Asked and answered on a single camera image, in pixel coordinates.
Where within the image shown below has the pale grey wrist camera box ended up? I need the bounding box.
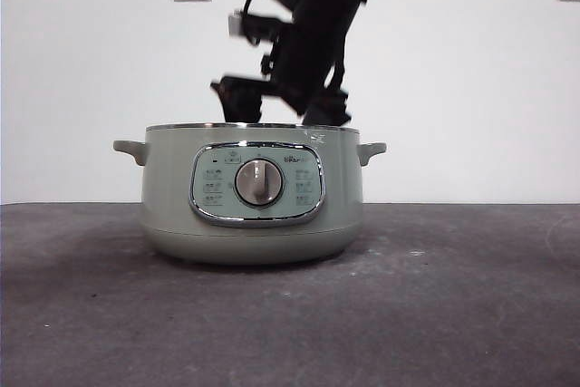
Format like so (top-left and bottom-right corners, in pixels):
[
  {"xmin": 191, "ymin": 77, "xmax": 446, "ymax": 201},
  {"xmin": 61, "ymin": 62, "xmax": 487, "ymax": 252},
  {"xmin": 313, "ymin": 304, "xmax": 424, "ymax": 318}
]
[{"xmin": 227, "ymin": 9, "xmax": 247, "ymax": 38}]

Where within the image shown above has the pale green electric pot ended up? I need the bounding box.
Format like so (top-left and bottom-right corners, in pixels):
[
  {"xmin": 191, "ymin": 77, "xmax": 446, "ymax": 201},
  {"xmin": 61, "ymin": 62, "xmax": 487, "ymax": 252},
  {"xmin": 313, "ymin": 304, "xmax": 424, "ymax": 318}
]
[{"xmin": 112, "ymin": 122, "xmax": 388, "ymax": 267}]

